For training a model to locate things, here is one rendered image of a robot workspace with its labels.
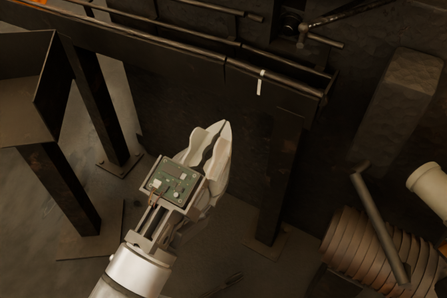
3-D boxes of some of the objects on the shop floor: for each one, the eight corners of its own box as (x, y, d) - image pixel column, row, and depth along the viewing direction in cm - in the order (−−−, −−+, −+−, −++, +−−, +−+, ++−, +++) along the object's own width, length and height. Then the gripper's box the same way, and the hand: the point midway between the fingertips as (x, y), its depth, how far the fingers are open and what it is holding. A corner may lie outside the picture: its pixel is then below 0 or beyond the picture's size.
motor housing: (301, 275, 116) (345, 189, 74) (372, 313, 109) (463, 242, 67) (285, 314, 109) (322, 244, 67) (358, 358, 102) (451, 309, 60)
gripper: (165, 267, 43) (249, 114, 49) (104, 230, 46) (191, 90, 51) (184, 271, 51) (255, 138, 56) (131, 239, 53) (203, 116, 59)
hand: (223, 130), depth 56 cm, fingers closed
